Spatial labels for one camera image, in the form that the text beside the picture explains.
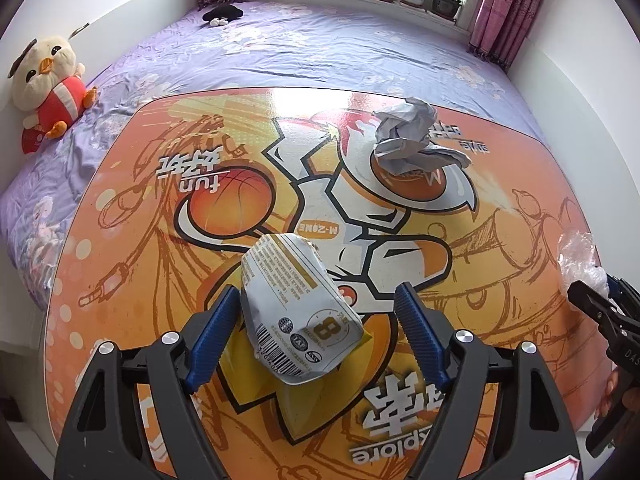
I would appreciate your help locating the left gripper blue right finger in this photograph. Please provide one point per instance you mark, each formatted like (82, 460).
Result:
(429, 351)

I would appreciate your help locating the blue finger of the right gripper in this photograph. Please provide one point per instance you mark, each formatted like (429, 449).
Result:
(615, 291)

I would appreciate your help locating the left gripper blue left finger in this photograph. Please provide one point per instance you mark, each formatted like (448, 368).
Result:
(207, 333)

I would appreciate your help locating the clear plastic bag white wad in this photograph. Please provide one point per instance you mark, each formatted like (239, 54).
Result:
(577, 261)

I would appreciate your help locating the white yellow snack bag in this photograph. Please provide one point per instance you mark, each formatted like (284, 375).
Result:
(299, 324)

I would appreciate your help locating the orange cartoon folding table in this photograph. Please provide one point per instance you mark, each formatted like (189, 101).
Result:
(258, 232)

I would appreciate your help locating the crumpled grey paper ball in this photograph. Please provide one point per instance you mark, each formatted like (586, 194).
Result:
(403, 141)

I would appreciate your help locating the dark rectangular planter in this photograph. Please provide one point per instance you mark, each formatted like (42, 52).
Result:
(447, 9)

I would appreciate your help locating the chick plush toy red shirt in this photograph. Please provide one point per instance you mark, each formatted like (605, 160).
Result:
(47, 86)

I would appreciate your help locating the right pink curtain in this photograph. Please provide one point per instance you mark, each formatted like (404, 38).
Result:
(500, 28)

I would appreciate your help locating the purple floral bed sheet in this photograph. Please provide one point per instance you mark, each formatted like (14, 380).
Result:
(270, 45)

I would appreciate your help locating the black and white plush toy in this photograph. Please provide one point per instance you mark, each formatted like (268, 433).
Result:
(223, 14)

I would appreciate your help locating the white headboard panel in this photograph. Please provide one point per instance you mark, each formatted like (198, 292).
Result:
(100, 31)

